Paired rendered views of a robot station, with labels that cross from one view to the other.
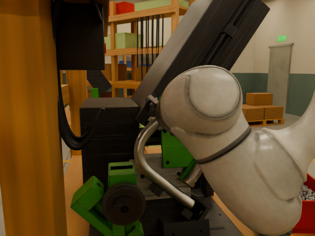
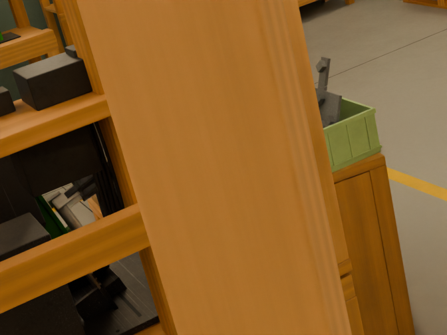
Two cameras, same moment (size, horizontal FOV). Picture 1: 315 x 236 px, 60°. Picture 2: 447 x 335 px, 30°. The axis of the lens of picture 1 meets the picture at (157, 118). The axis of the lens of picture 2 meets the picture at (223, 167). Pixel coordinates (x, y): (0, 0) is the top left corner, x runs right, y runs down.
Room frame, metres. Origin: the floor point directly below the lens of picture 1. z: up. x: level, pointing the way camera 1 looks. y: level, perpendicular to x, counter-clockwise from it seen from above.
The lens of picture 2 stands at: (0.76, 2.06, 2.02)
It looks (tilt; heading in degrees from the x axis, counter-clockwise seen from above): 22 degrees down; 258
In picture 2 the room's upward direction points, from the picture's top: 14 degrees counter-clockwise
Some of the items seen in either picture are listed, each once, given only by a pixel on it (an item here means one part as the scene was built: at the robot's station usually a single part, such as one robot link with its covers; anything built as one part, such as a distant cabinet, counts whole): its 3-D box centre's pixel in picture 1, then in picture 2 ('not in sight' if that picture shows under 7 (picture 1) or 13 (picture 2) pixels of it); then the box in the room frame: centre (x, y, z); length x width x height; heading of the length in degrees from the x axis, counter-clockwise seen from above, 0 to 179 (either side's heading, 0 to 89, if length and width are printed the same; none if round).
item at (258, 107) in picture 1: (254, 108); not in sight; (6.96, -2.50, 0.37); 1.20 x 0.80 x 0.74; 109
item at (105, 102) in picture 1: (110, 147); (3, 306); (0.96, 0.17, 1.07); 0.30 x 0.18 x 0.34; 11
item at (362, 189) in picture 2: not in sight; (303, 238); (-0.12, -0.84, 0.39); 0.68 x 0.52 x 0.79; 91
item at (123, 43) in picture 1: (122, 80); not in sight; (4.26, 0.55, 1.19); 2.30 x 0.55 x 2.39; 52
